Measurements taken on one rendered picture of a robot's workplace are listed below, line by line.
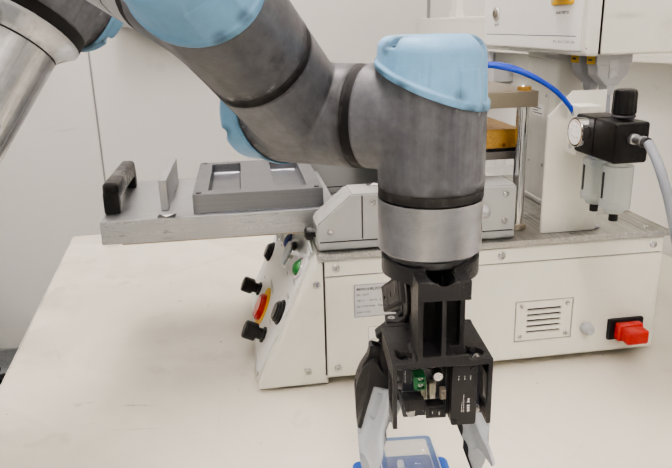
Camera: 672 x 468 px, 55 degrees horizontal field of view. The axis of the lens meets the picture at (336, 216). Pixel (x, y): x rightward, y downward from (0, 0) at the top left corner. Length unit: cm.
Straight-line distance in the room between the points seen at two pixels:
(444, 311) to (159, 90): 198
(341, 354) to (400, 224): 42
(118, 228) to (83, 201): 160
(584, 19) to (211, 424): 64
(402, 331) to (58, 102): 199
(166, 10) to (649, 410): 71
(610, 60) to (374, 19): 163
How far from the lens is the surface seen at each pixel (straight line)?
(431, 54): 41
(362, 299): 81
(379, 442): 53
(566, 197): 87
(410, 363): 46
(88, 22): 76
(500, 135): 87
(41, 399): 92
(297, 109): 43
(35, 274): 254
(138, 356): 98
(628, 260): 93
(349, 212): 77
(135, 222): 83
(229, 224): 82
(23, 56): 73
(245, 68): 39
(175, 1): 35
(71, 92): 237
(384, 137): 43
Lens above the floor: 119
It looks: 16 degrees down
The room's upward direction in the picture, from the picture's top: 1 degrees counter-clockwise
